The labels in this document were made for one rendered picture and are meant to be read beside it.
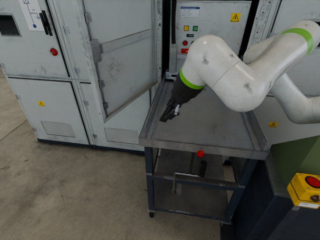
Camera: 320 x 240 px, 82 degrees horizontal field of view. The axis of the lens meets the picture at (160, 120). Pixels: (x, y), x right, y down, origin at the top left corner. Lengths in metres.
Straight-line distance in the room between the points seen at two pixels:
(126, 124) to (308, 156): 1.38
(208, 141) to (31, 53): 1.54
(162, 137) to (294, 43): 0.63
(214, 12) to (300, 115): 0.80
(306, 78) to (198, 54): 1.21
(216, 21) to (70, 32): 1.02
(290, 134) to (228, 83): 1.44
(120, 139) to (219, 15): 1.37
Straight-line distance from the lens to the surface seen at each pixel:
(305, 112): 1.14
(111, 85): 1.09
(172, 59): 1.35
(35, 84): 2.02
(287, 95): 1.06
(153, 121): 1.03
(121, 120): 1.77
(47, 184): 2.06
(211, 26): 1.41
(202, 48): 0.49
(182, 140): 0.92
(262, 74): 0.53
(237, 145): 0.96
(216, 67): 0.48
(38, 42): 1.80
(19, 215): 1.98
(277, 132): 1.83
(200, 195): 1.55
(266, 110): 1.66
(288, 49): 0.69
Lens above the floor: 1.46
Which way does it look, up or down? 36 degrees down
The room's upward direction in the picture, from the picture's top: straight up
